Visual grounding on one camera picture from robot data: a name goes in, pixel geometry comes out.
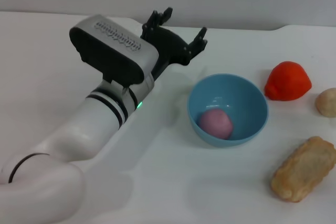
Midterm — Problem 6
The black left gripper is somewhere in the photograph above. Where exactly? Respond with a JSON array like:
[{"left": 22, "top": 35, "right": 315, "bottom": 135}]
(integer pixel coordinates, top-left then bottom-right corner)
[{"left": 140, "top": 7, "right": 208, "bottom": 81}]

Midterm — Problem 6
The blue bowl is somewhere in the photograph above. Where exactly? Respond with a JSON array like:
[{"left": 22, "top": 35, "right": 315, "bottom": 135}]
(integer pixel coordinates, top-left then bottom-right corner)
[{"left": 186, "top": 73, "right": 269, "bottom": 148}]

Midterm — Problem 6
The pink toy peach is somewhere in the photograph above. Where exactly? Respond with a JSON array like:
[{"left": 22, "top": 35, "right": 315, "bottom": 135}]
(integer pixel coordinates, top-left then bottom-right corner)
[{"left": 198, "top": 108, "right": 234, "bottom": 140}]

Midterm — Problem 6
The red pepper toy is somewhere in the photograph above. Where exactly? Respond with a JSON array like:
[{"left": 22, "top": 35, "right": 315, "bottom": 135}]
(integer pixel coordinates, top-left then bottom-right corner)
[{"left": 264, "top": 61, "right": 312, "bottom": 102}]

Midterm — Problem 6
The beige round potato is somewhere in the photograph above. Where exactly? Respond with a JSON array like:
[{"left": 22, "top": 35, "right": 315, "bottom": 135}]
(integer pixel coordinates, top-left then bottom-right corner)
[{"left": 316, "top": 88, "right": 336, "bottom": 118}]

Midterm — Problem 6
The toasted bread slice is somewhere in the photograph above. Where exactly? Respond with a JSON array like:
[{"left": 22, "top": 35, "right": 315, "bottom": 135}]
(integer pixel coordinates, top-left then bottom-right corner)
[{"left": 270, "top": 136, "right": 336, "bottom": 203}]

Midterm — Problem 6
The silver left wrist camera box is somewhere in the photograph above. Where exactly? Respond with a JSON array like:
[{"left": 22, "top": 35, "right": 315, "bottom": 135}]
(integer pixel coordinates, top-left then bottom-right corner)
[{"left": 69, "top": 14, "right": 160, "bottom": 87}]

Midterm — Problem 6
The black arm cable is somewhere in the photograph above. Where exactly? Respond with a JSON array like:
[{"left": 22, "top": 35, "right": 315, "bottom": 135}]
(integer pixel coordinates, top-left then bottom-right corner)
[{"left": 7, "top": 153, "right": 50, "bottom": 184}]

